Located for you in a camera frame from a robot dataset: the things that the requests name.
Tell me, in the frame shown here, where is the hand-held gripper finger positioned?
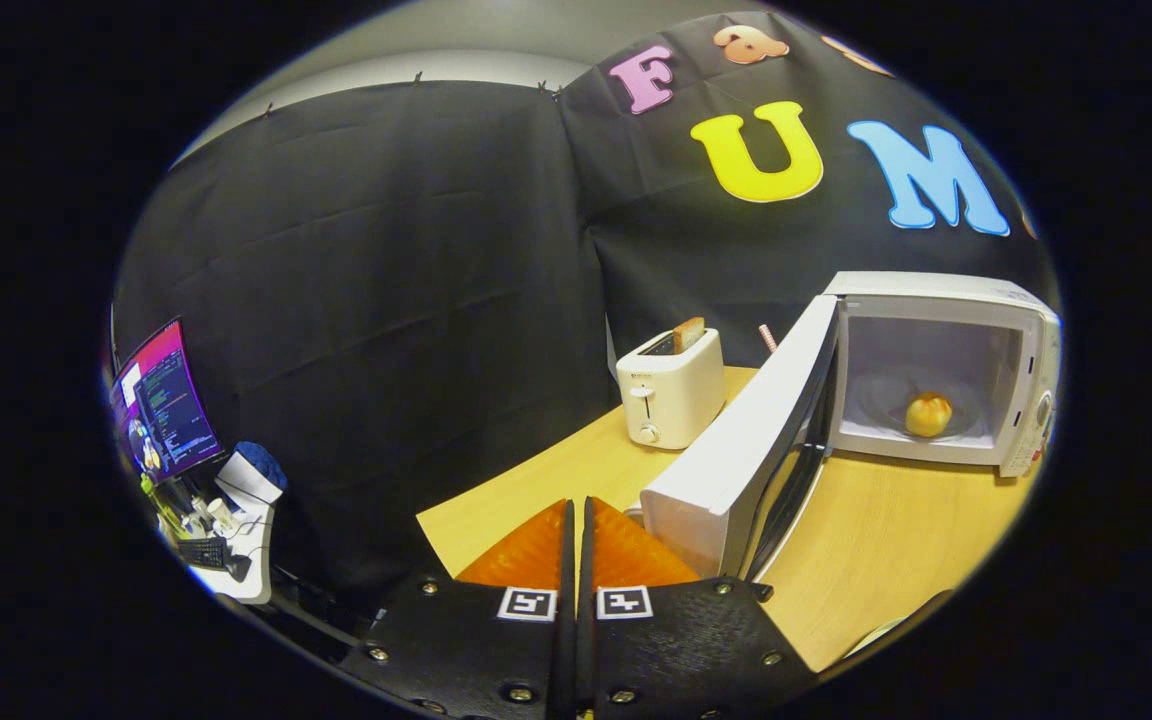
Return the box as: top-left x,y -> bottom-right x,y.
579,495 -> 819,720
341,497 -> 579,720

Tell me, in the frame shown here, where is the white microwave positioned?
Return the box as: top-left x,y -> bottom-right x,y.
639,270 -> 1064,584

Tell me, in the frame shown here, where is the golden bread roll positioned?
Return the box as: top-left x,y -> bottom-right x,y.
904,392 -> 954,439

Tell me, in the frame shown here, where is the cream toaster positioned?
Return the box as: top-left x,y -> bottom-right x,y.
616,328 -> 727,451

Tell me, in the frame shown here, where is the white plate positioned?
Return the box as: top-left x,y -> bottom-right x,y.
839,612 -> 912,663

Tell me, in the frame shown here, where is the white side desk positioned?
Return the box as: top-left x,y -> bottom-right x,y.
151,480 -> 277,606

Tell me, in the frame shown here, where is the black keyboard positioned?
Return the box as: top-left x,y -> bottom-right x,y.
176,537 -> 229,571

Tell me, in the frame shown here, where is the computer monitor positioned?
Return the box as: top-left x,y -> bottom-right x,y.
108,317 -> 225,486

